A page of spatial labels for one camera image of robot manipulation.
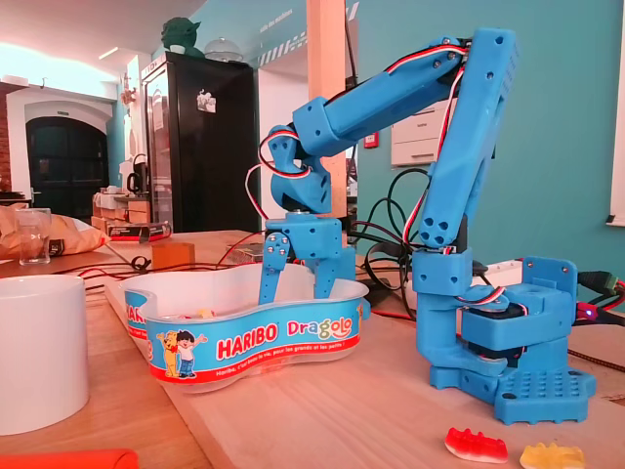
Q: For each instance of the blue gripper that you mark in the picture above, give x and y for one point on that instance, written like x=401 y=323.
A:
x=316 y=235

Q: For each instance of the blue 3D-printed robot arm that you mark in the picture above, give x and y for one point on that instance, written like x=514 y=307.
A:
x=469 y=146

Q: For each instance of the metal power supply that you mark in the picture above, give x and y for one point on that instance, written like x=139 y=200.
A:
x=246 y=252

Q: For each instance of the clear Haribo plastic tub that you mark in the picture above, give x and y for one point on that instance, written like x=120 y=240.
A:
x=254 y=337

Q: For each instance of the yellow wrapped candy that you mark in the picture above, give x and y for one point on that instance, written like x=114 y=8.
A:
x=205 y=313

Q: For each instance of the small wooden block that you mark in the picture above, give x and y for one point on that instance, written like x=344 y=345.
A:
x=173 y=255

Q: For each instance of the black fridge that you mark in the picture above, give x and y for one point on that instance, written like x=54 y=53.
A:
x=215 y=171

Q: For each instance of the light wooden base board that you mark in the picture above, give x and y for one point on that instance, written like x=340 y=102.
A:
x=342 y=420

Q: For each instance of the black and red box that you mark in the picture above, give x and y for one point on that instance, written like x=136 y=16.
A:
x=141 y=232

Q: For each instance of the white printer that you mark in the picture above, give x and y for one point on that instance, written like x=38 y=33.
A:
x=415 y=141

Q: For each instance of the black kettle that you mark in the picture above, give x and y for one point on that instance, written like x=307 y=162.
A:
x=139 y=178

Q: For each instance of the photo fridge magnet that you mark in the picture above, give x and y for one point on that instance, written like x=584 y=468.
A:
x=206 y=101

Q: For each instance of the white power strip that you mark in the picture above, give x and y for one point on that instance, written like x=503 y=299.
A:
x=503 y=268

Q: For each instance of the orange crisp bag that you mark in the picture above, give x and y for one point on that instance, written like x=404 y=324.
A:
x=73 y=239

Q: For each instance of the glass dome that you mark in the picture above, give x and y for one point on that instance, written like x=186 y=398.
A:
x=222 y=49

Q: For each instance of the red gummy sweet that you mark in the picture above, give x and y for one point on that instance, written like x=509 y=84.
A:
x=473 y=445

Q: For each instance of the dark arched door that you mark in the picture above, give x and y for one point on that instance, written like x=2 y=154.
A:
x=68 y=166

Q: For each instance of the green Yoda head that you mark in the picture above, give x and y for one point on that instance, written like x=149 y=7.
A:
x=178 y=34

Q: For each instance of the clear drinking glass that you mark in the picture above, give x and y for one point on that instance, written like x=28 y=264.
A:
x=33 y=239

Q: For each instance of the white ceramic mug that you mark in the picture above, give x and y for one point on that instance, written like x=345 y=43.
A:
x=39 y=352

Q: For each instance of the ceiling light strip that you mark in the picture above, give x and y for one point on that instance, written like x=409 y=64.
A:
x=108 y=53

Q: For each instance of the controller board with LED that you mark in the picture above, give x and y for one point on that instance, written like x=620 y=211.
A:
x=593 y=312

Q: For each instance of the black plug connector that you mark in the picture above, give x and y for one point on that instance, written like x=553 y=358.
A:
x=598 y=281

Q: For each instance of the orange foam roll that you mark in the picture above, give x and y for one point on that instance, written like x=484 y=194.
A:
x=58 y=461

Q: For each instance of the yellow gummy sweet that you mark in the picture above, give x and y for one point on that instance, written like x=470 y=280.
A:
x=552 y=456

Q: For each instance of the red wall alarm box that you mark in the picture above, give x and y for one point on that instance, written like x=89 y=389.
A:
x=371 y=140

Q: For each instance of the wooden camera post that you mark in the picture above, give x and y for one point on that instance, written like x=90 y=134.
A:
x=324 y=49

